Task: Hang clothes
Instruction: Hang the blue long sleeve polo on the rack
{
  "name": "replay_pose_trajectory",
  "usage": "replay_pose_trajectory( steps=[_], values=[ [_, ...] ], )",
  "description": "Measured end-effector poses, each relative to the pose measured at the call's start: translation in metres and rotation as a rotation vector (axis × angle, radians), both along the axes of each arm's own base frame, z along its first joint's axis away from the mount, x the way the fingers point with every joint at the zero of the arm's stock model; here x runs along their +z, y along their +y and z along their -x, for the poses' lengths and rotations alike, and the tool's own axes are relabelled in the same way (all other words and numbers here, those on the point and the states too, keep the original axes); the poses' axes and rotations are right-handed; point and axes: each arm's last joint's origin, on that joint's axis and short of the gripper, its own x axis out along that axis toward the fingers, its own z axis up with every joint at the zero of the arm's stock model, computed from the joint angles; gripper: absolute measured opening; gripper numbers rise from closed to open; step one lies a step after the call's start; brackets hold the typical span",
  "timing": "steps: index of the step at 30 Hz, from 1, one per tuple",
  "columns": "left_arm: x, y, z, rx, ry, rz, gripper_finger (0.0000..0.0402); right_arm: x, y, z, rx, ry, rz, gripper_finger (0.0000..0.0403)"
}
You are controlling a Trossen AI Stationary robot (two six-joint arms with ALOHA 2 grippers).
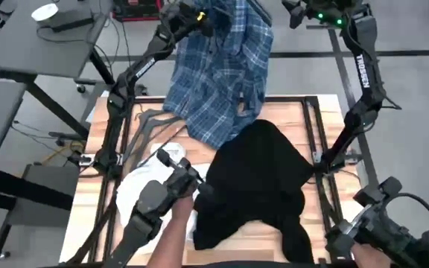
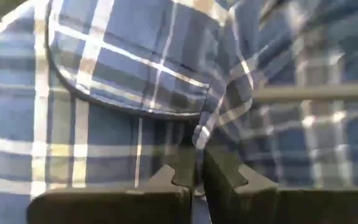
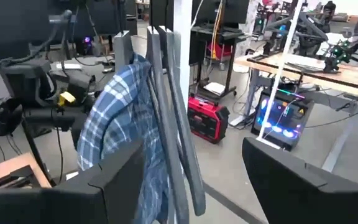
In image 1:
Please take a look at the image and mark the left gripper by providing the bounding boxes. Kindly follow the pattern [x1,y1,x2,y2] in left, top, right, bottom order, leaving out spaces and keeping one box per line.
[164,1,215,38]

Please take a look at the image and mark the blue plaid button shirt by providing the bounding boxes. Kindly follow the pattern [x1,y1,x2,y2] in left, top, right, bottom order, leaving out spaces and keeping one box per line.
[162,0,275,150]

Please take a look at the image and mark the black garment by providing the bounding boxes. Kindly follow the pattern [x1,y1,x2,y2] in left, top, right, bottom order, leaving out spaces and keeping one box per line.
[191,118,317,264]

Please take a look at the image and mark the white garment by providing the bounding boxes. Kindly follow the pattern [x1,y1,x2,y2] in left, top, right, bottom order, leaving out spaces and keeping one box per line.
[115,141,210,256]

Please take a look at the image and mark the person's left forearm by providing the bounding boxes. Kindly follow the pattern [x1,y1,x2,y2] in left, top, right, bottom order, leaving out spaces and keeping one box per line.
[145,208,195,268]

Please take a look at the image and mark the red and black box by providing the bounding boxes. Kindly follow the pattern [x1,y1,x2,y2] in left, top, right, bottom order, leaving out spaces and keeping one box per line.
[112,0,164,22]

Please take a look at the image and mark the black flat box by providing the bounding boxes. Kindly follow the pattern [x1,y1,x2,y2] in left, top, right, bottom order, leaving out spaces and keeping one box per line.
[39,7,96,33]

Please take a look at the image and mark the person's left hand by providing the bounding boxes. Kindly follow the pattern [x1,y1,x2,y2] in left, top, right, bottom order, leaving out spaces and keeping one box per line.
[170,193,197,224]

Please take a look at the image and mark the person's hand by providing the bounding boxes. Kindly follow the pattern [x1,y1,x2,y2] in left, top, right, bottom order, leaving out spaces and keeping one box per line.
[170,193,197,224]
[350,241,393,268]

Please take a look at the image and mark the person's right hand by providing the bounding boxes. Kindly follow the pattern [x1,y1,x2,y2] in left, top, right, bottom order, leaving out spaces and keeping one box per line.
[350,241,393,268]

